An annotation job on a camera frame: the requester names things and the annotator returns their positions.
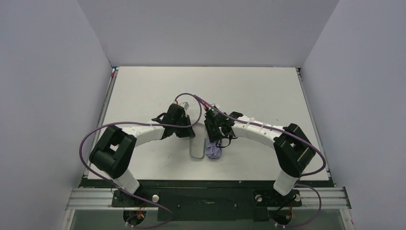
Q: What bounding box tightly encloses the aluminium table edge rail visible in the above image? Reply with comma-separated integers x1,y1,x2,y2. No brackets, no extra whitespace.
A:
79,66,120,178

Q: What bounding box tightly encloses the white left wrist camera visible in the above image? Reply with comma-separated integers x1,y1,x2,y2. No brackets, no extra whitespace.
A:
178,102,190,111

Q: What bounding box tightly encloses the mint green umbrella case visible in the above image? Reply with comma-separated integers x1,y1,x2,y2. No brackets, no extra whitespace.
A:
189,123,207,160

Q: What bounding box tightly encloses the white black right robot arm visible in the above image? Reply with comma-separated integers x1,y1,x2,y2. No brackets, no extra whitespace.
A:
204,106,316,200

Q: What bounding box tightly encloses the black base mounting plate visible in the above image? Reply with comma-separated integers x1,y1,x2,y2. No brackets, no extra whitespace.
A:
111,179,303,222

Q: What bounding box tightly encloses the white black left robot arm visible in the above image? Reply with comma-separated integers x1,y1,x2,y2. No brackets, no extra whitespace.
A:
89,102,195,204

